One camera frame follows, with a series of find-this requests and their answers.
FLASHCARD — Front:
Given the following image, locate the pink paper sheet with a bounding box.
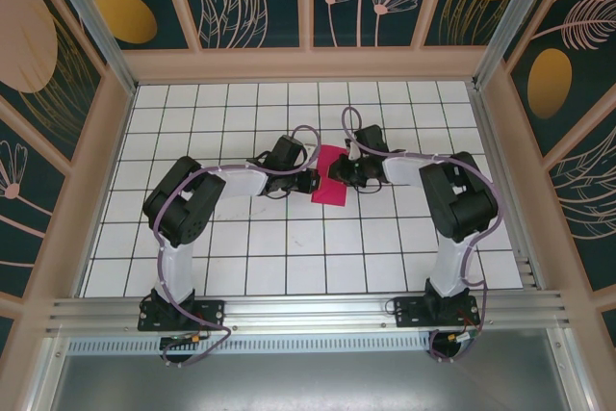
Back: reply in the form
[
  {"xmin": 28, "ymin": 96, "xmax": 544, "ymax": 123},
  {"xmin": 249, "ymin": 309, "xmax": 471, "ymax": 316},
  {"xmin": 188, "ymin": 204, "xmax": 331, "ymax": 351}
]
[{"xmin": 310, "ymin": 143, "xmax": 348, "ymax": 206}]

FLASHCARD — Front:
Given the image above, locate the grey metal plate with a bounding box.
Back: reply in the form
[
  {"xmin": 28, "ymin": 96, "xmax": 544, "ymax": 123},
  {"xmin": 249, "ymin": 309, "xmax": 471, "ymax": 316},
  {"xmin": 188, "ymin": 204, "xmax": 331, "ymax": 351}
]
[{"xmin": 47, "ymin": 327, "xmax": 596, "ymax": 411}]

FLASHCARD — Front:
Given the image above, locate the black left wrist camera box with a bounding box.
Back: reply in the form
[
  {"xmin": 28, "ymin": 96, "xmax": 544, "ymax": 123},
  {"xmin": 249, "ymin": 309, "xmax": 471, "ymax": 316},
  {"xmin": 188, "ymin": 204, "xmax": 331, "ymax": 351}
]
[{"xmin": 266, "ymin": 135, "xmax": 320, "ymax": 172}]

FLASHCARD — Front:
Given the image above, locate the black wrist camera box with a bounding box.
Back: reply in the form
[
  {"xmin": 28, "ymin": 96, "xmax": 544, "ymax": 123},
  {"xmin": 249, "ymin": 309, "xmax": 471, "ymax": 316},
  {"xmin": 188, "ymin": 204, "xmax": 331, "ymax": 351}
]
[
  {"xmin": 266, "ymin": 135, "xmax": 320, "ymax": 172},
  {"xmin": 344, "ymin": 124, "xmax": 390, "ymax": 162}
]

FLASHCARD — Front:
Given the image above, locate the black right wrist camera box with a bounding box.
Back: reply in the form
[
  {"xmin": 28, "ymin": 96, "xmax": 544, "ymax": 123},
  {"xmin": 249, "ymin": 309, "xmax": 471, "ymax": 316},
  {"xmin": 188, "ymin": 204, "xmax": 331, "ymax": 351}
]
[{"xmin": 344, "ymin": 124, "xmax": 390, "ymax": 162}]

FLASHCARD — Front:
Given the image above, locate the long aluminium mounting rail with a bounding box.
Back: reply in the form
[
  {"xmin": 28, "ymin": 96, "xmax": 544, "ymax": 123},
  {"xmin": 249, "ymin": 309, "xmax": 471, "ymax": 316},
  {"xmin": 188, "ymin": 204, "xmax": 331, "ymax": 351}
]
[{"xmin": 45, "ymin": 289, "xmax": 577, "ymax": 335}]

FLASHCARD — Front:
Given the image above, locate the aluminium table side rail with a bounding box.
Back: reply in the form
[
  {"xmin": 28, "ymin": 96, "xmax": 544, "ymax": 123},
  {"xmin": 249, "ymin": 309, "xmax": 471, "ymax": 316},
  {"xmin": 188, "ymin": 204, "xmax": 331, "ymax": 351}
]
[{"xmin": 467, "ymin": 82, "xmax": 544, "ymax": 292}]

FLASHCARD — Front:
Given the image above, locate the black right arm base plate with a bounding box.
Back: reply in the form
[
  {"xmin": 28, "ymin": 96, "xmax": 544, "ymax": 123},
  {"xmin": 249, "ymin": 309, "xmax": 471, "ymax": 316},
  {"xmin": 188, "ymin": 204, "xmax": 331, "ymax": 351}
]
[{"xmin": 394, "ymin": 295, "xmax": 479, "ymax": 330}]

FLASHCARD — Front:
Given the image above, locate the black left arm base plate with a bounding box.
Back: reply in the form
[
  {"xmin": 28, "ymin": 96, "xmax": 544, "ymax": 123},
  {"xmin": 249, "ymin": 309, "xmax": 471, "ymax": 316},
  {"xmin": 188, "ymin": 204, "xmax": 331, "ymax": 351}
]
[{"xmin": 138, "ymin": 298, "xmax": 226, "ymax": 333}]

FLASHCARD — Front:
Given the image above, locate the slotted grey cable tray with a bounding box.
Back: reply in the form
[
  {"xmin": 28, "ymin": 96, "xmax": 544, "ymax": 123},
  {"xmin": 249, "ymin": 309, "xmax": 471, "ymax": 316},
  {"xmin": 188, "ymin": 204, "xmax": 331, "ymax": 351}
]
[{"xmin": 66, "ymin": 337, "xmax": 434, "ymax": 355}]

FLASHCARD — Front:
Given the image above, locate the wall panel with pink fronds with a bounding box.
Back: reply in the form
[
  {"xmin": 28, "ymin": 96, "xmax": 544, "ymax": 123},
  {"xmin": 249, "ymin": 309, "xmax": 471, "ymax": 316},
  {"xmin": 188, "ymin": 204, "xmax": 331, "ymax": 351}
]
[{"xmin": 548, "ymin": 141, "xmax": 616, "ymax": 296}]

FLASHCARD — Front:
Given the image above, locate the aluminium frame post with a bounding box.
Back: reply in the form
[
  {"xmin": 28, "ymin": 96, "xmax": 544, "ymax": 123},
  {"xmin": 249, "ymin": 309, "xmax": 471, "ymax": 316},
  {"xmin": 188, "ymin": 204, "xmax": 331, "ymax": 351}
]
[
  {"xmin": 473, "ymin": 0, "xmax": 562, "ymax": 90},
  {"xmin": 40, "ymin": 0, "xmax": 140, "ymax": 94}
]

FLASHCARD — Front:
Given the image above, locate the wall panel with orange oval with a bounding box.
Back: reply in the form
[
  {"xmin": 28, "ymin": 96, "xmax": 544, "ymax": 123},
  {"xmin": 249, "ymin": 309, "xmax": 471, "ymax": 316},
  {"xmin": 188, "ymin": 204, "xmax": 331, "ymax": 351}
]
[{"xmin": 90, "ymin": 0, "xmax": 193, "ymax": 51}]

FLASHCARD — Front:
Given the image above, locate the wall panel with feather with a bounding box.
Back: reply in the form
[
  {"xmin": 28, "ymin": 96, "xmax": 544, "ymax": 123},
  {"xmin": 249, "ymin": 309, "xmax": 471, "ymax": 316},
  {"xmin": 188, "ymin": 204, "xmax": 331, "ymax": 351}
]
[{"xmin": 502, "ymin": 0, "xmax": 616, "ymax": 160}]

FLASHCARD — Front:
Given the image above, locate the wall panel with single flower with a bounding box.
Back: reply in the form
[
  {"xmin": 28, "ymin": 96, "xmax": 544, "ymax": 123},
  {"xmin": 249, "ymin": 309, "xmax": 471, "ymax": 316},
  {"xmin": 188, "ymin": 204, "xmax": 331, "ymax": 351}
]
[{"xmin": 0, "ymin": 116, "xmax": 68, "ymax": 287}]

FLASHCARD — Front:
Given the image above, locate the wall panel with pale oval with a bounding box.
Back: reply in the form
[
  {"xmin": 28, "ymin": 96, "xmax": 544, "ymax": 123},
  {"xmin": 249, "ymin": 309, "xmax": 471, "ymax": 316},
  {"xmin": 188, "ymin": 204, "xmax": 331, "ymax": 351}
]
[{"xmin": 0, "ymin": 0, "xmax": 108, "ymax": 165}]

